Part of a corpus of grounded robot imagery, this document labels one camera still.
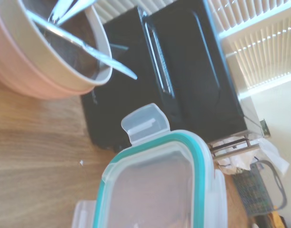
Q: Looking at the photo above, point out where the teal rimmed clear container lid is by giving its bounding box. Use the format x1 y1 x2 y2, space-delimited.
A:
72 103 228 228

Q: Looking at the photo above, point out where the dark green container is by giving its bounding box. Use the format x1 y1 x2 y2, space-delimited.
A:
260 119 271 139

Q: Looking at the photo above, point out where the black toaster oven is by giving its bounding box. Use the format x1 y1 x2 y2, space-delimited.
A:
80 0 247 153

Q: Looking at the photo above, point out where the long metal spoon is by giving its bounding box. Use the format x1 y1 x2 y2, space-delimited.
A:
26 10 138 81

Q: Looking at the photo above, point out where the small metal stand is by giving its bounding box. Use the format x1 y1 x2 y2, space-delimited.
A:
207 134 258 162

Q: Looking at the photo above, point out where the beige bowl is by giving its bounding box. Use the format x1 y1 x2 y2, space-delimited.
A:
0 0 113 94

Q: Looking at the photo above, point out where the dark mesh basket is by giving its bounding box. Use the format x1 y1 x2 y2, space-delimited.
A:
231 160 288 216

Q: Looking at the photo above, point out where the white plastic bag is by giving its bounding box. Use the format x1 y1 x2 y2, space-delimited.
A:
216 137 290 177

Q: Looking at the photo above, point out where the narrow beige window blind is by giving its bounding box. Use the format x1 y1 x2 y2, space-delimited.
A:
231 22 291 95

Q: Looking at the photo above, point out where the pink bowl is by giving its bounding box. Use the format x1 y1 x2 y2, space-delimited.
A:
0 0 98 100

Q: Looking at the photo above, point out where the wide beige window blind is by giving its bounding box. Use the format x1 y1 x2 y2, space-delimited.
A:
92 0 291 37

